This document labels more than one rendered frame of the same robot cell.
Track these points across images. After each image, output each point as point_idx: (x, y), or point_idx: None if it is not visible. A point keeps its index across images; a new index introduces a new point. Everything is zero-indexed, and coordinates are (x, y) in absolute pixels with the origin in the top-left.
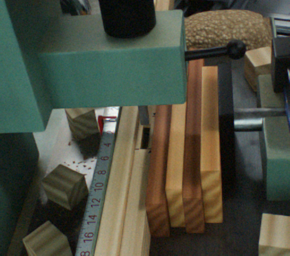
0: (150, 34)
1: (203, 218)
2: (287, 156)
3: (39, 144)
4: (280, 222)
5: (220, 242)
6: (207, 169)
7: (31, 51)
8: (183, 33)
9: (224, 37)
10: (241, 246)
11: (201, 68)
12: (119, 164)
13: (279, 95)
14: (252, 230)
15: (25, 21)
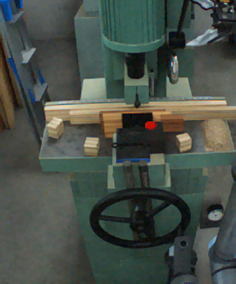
0: (131, 79)
1: (101, 128)
2: (114, 137)
3: None
4: (94, 142)
5: (97, 137)
6: (104, 116)
7: (120, 59)
8: (137, 87)
9: (206, 131)
10: None
11: (158, 113)
12: (116, 104)
13: None
14: (102, 144)
15: (121, 51)
